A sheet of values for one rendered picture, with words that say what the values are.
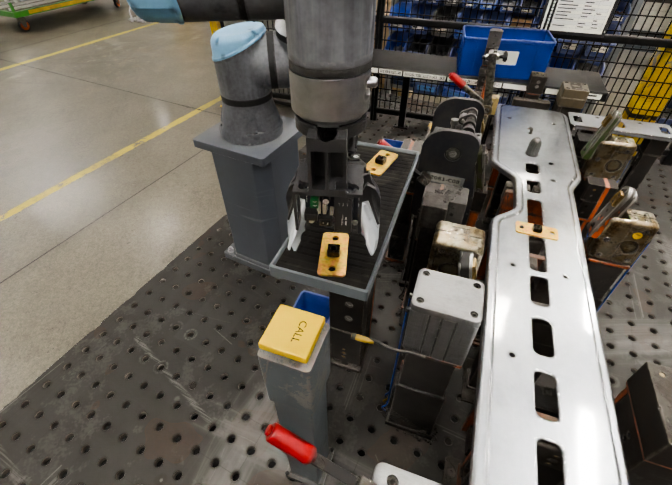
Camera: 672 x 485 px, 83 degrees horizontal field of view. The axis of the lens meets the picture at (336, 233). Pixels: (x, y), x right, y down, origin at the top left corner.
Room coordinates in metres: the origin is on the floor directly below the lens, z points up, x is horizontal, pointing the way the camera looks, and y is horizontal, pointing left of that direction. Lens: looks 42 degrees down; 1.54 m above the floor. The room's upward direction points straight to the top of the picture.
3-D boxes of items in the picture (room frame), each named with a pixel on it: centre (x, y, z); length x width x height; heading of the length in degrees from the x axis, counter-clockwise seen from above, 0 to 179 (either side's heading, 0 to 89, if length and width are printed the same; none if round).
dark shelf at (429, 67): (1.52, -0.54, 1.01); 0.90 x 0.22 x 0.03; 71
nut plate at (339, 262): (0.38, 0.00, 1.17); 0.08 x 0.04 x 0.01; 175
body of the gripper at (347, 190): (0.35, 0.01, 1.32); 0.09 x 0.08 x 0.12; 175
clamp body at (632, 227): (0.60, -0.61, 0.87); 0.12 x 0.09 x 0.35; 71
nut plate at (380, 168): (0.62, -0.08, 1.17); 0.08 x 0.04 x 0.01; 149
